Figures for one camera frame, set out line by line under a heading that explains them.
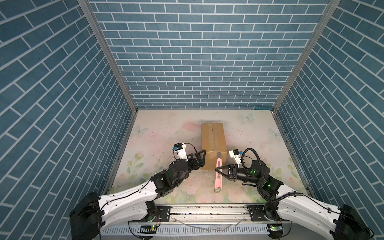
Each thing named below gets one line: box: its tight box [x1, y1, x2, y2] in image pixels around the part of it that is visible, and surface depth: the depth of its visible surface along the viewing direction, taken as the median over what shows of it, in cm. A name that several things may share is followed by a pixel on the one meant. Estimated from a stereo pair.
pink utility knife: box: [214, 151, 223, 194], surface depth 69 cm
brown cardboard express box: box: [201, 122, 227, 171], surface depth 82 cm
